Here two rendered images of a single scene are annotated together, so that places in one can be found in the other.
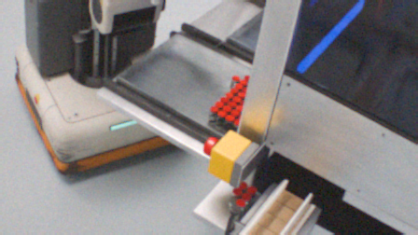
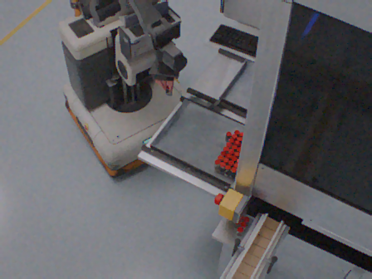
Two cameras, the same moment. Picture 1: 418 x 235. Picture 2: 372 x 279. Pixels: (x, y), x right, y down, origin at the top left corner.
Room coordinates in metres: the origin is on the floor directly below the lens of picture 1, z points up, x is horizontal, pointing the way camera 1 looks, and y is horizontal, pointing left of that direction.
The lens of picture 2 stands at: (0.08, 0.06, 2.41)
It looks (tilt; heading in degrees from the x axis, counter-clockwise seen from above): 54 degrees down; 2
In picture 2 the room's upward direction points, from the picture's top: 1 degrees clockwise
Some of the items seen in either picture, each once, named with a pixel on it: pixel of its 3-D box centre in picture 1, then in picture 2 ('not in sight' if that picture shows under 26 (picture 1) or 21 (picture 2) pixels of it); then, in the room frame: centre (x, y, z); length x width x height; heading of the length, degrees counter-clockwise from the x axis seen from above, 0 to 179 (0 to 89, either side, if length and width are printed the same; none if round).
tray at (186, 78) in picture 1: (201, 86); (206, 141); (1.19, 0.02, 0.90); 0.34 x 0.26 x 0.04; 63
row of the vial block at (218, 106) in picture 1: (229, 100); (227, 149); (1.15, -0.05, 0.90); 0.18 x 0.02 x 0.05; 153
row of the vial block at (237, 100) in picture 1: (238, 103); (232, 152); (1.14, -0.07, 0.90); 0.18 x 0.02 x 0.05; 153
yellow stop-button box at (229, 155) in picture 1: (232, 158); (232, 205); (0.86, -0.07, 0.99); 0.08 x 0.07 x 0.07; 63
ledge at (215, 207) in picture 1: (235, 211); (237, 231); (0.83, -0.10, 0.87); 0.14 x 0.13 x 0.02; 63
